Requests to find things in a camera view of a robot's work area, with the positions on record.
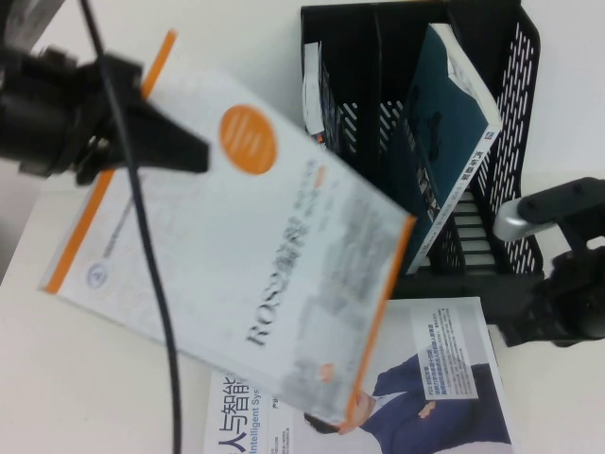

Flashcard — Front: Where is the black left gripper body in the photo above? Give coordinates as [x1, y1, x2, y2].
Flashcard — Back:
[21, 44, 118, 186]

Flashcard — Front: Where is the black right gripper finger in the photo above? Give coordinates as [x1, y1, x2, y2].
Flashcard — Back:
[494, 287, 550, 350]

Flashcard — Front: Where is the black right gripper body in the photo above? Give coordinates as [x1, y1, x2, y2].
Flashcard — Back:
[532, 235, 605, 345]

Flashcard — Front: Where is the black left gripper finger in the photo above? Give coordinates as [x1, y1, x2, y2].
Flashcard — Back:
[100, 57, 212, 175]

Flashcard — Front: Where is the white orange ROS2 book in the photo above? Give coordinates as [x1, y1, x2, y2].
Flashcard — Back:
[37, 28, 419, 432]

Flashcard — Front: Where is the black spine robotics book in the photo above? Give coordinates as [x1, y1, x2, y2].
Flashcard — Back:
[302, 41, 342, 158]

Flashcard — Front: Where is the teal car suspension book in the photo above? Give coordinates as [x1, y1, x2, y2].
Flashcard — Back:
[394, 23, 503, 276]

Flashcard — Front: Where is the black plastic book stand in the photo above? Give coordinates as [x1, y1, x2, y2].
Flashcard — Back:
[299, 0, 545, 327]

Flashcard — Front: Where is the magazine with man cover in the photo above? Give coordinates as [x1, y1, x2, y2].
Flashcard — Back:
[200, 296, 515, 454]

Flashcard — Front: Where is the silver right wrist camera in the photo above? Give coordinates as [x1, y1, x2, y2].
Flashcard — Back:
[491, 176, 605, 243]

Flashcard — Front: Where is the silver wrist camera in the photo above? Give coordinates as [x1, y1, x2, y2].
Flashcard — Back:
[0, 0, 54, 48]
[491, 176, 605, 243]

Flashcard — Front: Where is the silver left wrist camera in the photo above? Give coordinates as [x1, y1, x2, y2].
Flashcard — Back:
[0, 0, 54, 48]

